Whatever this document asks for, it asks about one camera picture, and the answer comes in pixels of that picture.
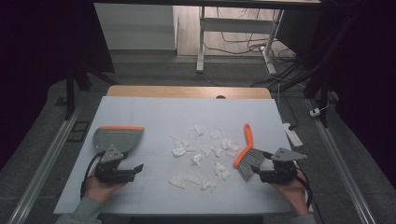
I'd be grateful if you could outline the black plug with cable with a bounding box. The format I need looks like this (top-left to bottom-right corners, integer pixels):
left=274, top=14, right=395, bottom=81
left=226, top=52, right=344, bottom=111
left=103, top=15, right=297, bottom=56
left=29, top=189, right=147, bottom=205
left=277, top=83, right=299, bottom=131

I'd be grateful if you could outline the small white adapter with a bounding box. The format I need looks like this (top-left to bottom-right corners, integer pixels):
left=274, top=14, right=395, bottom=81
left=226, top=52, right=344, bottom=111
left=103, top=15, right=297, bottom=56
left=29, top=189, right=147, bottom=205
left=309, top=101, right=331, bottom=118

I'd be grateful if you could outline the bundle of black floor cables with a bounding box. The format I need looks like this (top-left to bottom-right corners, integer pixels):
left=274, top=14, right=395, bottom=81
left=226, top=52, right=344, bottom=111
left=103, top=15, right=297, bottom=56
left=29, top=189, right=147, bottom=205
left=204, top=7, right=312, bottom=89

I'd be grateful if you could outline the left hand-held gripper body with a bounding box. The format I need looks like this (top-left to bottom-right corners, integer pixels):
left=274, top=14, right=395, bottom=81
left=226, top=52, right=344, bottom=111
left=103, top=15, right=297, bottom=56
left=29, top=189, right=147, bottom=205
left=94, top=146, right=138, bottom=185

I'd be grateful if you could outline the aluminium rail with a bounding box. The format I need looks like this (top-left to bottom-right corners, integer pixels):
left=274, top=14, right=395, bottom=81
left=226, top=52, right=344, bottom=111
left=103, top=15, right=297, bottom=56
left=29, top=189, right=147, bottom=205
left=7, top=104, right=83, bottom=224
left=306, top=98, right=376, bottom=224

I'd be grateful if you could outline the wooden table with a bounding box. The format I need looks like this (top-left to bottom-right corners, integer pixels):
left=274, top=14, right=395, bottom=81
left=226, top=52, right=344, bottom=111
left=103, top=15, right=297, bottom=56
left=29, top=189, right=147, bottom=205
left=106, top=85, right=273, bottom=100

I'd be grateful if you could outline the black rectangular floor frame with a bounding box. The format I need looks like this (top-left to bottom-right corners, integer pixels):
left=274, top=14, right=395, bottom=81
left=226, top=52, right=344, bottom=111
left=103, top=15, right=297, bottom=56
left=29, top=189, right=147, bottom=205
left=66, top=120, right=92, bottom=144

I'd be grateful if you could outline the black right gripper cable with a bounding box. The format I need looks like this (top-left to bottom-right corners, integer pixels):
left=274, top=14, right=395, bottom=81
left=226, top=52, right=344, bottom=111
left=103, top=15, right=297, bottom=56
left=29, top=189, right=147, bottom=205
left=294, top=167, right=314, bottom=210

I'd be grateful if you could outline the black metal stand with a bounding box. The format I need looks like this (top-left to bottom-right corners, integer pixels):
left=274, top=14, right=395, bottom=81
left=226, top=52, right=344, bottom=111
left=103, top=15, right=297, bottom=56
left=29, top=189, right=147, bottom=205
left=64, top=60, right=117, bottom=121
left=303, top=60, right=334, bottom=129

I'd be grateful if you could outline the pale blue table board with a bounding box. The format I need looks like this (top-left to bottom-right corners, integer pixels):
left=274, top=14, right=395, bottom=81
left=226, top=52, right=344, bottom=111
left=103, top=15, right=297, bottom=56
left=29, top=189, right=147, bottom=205
left=53, top=95, right=312, bottom=217

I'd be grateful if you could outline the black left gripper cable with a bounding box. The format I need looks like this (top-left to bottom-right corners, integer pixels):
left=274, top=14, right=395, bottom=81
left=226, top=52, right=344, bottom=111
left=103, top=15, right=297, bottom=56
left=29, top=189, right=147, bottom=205
left=79, top=150, right=106, bottom=200

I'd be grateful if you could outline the white power strip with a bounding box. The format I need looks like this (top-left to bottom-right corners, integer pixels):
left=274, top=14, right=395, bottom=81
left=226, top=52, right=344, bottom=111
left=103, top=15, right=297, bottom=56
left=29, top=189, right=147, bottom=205
left=282, top=122, right=304, bottom=148

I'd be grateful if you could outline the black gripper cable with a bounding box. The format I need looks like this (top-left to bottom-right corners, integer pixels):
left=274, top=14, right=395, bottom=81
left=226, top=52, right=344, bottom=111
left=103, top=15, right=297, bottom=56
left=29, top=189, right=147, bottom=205
left=79, top=150, right=106, bottom=200
left=294, top=167, right=314, bottom=210

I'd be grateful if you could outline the dark curtain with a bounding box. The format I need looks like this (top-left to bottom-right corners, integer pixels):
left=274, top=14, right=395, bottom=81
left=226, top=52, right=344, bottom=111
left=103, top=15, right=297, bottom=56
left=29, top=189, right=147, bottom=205
left=0, top=0, right=116, bottom=171
left=320, top=0, right=396, bottom=189

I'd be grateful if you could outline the pile of white paper scraps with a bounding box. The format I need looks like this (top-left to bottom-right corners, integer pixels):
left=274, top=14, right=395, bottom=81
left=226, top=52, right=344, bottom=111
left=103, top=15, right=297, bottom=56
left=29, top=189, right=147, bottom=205
left=168, top=123, right=241, bottom=190

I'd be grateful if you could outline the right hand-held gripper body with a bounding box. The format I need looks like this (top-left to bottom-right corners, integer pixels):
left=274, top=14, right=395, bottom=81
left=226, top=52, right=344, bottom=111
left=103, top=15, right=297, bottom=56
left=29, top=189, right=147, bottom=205
left=260, top=147, right=307, bottom=185

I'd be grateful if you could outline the person's left hand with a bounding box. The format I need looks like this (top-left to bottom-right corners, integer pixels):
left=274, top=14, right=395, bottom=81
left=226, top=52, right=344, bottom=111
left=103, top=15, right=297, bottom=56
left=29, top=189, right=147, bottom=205
left=83, top=176, right=125, bottom=204

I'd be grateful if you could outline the grey brush with orange handle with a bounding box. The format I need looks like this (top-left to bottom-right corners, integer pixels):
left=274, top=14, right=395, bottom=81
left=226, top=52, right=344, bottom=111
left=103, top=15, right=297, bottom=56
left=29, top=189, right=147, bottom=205
left=233, top=122, right=266, bottom=183

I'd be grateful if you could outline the white desk frame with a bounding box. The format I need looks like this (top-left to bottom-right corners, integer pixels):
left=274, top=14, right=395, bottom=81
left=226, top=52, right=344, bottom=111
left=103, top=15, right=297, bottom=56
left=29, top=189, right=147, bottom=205
left=195, top=6, right=285, bottom=76

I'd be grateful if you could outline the white panel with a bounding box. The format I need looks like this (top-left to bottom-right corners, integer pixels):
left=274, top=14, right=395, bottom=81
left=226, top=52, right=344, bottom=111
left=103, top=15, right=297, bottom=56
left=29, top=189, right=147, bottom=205
left=93, top=3, right=177, bottom=50

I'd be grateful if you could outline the person's right hand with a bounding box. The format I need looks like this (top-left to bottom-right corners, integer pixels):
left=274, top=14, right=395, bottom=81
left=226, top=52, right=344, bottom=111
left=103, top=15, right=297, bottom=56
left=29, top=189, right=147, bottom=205
left=270, top=178, right=311, bottom=216

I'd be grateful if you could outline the grey dustpan with orange edge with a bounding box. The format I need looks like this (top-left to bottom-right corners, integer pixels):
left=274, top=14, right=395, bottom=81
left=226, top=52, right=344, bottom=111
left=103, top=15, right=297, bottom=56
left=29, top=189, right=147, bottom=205
left=92, top=125, right=146, bottom=157

